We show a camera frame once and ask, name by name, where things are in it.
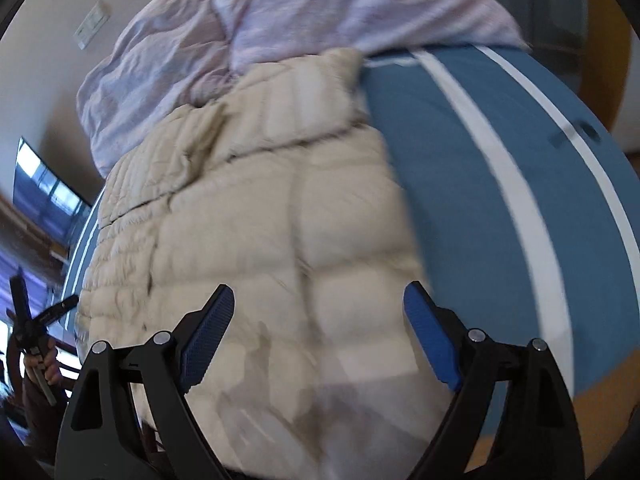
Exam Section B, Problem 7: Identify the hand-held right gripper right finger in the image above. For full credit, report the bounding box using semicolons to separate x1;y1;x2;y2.
402;280;586;480

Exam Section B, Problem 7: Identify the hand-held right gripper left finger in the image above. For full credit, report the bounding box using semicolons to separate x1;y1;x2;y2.
54;284;236;480

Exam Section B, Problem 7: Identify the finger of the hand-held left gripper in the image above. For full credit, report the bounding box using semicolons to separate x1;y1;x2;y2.
9;275;33;333
32;294;81;330

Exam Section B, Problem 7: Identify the cream puffer jacket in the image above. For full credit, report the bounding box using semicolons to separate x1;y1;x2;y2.
75;47;473;480

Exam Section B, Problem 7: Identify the person's left hand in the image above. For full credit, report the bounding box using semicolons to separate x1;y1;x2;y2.
22;352;64;433

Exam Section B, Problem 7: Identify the blue white-striped bed sheet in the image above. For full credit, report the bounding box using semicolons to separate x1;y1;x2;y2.
62;44;640;463

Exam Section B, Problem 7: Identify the black hex key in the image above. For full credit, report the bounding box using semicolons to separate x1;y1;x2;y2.
547;120;602;149

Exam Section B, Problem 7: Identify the lilac pillow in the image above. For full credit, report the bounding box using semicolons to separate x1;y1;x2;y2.
76;0;238;178

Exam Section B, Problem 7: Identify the lilac duvet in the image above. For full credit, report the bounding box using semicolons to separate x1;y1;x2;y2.
210;0;532;73

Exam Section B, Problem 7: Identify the grey padded headboard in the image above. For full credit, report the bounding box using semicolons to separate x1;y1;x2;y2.
520;0;590;55

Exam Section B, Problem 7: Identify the wooden bed frame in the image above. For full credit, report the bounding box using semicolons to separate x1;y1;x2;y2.
575;0;640;133

